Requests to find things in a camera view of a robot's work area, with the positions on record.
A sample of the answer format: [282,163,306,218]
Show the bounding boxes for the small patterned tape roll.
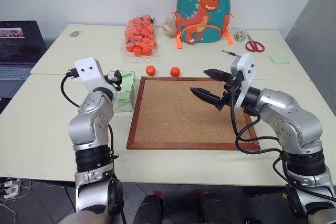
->
[234,30,248,42]

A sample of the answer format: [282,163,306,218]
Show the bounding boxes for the teal dinosaur backpack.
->
[171,0,235,50]

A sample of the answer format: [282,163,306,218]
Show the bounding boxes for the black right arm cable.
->
[229,87,336,205]

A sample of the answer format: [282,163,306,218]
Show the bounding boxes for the dark rounded shape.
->
[137,193,163,224]
[200,191,227,224]

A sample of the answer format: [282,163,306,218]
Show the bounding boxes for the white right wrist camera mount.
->
[230,52,257,110]

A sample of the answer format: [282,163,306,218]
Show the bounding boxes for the dark open laptop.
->
[0,20,48,83]

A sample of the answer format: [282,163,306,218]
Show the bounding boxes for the red-handled scissors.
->
[245,34,266,53]

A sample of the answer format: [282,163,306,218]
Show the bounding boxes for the black and silver pen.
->
[222,49,241,58]

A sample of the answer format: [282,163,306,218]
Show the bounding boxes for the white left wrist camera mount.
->
[74,57,110,93]

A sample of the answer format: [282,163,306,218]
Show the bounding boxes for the grey partition panel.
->
[284,0,336,118]

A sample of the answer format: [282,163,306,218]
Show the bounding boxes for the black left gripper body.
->
[107,70,123,84]

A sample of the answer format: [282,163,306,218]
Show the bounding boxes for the plastic bag of oranges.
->
[120,15,161,64]

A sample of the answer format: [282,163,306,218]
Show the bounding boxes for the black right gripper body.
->
[216,74,244,111]

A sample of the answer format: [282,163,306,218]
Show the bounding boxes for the white power strip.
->
[3,178,22,200]

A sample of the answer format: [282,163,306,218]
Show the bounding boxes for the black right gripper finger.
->
[189,87,221,107]
[203,68,230,83]

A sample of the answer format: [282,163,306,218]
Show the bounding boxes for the green sticky note pad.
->
[268,55,291,66]

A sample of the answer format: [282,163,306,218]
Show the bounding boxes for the wood-framed cork board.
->
[125,76,261,151]

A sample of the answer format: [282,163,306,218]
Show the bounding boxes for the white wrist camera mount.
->
[74,57,110,93]
[230,52,257,110]

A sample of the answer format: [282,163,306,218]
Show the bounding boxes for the beige plush keychain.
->
[163,16,179,37]

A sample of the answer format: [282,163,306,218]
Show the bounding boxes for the clear plastic container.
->
[106,70,139,113]

